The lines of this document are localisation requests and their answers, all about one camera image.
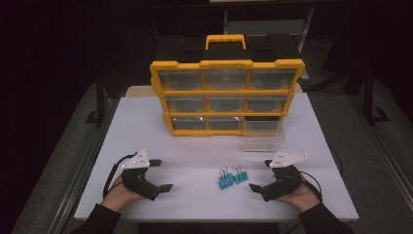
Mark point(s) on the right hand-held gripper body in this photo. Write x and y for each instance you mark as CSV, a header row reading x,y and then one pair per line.
x,y
281,185

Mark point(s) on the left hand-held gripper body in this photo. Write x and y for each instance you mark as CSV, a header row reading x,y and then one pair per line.
x,y
139,183

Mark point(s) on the clear plastic drawer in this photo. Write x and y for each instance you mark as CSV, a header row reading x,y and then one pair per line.
x,y
263,138

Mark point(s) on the blue binder clip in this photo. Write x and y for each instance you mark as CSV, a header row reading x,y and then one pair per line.
x,y
226,182

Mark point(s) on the yellow black drawer organizer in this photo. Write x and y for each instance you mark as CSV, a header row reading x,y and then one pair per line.
x,y
227,64

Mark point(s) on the person's left hand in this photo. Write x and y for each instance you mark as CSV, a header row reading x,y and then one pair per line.
x,y
120,196

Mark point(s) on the person's right hand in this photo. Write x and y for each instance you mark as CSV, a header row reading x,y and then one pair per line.
x,y
302,198

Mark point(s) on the black metal stand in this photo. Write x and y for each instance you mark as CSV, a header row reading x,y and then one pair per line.
x,y
99,104
370,97

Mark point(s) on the grid of closed clear drawers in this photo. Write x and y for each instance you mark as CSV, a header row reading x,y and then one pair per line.
x,y
224,79

